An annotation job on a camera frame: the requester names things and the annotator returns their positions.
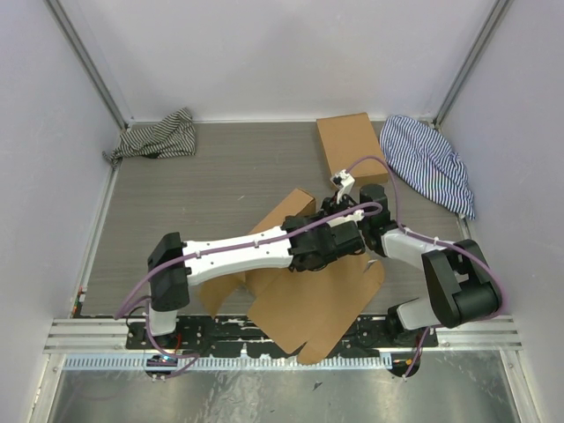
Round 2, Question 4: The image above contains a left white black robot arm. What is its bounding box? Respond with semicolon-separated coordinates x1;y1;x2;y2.
145;211;365;350

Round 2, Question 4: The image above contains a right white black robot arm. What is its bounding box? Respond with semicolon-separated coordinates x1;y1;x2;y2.
321;184;502;348

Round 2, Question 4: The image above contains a folded brown cardboard box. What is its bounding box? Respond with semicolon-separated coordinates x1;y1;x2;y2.
316;112;389;187

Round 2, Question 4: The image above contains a blue white striped cloth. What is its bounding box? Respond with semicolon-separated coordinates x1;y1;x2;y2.
380;115;476;219

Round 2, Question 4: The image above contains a grey striped cloth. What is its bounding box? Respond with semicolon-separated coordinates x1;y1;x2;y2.
102;108;197;168

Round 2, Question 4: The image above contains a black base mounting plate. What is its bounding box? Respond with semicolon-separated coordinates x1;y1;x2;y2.
154;315;438;359

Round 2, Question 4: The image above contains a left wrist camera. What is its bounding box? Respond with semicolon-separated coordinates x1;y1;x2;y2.
328;210;365;226

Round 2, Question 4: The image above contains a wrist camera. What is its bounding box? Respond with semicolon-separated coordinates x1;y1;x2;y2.
328;210;365;226
330;169;355;204

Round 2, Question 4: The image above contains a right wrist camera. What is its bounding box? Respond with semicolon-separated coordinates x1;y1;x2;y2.
330;169;355;204

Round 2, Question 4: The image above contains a perforated cable duct strip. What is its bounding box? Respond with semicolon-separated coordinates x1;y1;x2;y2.
62;353;392;372

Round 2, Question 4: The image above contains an aluminium rail frame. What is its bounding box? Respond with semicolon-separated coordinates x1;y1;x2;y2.
43;316;523;353

